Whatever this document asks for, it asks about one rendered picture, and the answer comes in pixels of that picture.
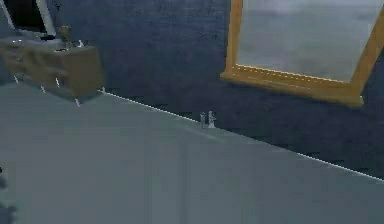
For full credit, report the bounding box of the wooden framed window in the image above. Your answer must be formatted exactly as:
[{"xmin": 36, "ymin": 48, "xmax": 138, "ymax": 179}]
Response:
[{"xmin": 219, "ymin": 0, "xmax": 384, "ymax": 108}]

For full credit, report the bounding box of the brown wooden sideboard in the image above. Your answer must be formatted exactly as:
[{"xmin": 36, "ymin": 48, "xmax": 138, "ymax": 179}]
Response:
[{"xmin": 0, "ymin": 35, "xmax": 105, "ymax": 108}]

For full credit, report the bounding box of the black television set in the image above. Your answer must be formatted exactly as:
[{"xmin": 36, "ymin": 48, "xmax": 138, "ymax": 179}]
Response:
[{"xmin": 0, "ymin": 0, "xmax": 58, "ymax": 38}]

